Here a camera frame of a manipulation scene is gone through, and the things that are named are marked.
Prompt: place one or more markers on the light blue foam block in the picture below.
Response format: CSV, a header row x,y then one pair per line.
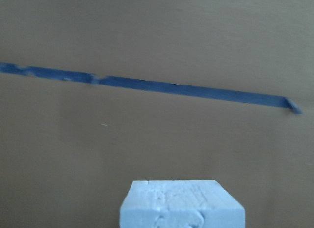
x,y
180,204

